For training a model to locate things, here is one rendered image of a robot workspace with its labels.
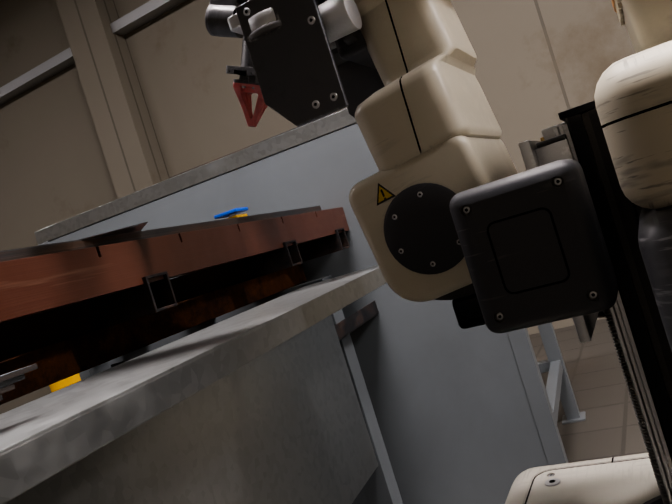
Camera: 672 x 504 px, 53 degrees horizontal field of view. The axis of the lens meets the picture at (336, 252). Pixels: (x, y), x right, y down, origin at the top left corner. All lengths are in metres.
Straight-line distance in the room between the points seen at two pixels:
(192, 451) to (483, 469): 1.00
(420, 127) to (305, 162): 0.96
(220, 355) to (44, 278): 0.24
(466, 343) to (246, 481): 0.82
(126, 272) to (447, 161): 0.43
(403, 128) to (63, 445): 0.48
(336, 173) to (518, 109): 1.98
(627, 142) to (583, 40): 2.97
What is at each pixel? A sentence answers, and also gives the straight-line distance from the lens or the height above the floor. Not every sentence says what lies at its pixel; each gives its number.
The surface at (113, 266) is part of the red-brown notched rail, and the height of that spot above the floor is 0.80.
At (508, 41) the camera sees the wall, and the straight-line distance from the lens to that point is 3.58.
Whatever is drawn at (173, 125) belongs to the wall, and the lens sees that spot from 4.41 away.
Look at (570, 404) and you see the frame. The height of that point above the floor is 0.05.
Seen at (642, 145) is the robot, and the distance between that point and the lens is 0.57.
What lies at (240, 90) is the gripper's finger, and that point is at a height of 1.05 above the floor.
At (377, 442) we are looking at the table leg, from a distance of 1.65.
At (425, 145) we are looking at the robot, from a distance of 0.76.
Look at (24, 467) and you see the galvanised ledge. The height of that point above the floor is 0.66.
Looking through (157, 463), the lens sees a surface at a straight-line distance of 0.82.
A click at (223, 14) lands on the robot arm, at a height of 1.18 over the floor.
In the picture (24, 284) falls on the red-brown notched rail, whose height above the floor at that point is 0.80.
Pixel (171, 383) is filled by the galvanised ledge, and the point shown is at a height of 0.67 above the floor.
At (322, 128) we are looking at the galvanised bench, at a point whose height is 1.03.
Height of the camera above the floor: 0.74
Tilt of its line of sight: level
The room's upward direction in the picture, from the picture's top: 17 degrees counter-clockwise
